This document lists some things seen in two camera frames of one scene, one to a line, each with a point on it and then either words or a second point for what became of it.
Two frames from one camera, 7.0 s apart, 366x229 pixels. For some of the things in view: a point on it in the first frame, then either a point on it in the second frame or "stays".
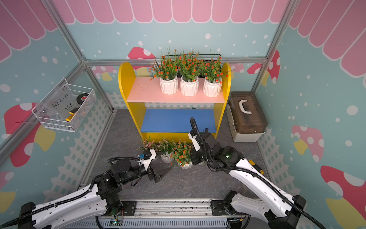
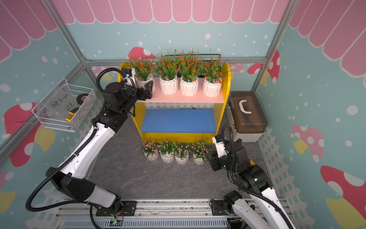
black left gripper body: x=151 y=174 → x=140 y=95
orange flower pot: x=182 y=153 → x=143 y=68
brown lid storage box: x=246 y=117 stays
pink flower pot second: x=166 y=147 stays
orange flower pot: x=213 y=72 stays
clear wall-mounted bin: x=65 y=107 stays
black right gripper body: x=197 y=156 → x=218 y=162
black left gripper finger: x=159 y=177 → x=148 y=87
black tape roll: x=79 y=98 stays
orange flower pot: x=166 y=72 stays
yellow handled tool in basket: x=70 y=117 stays
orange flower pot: x=188 y=69 stays
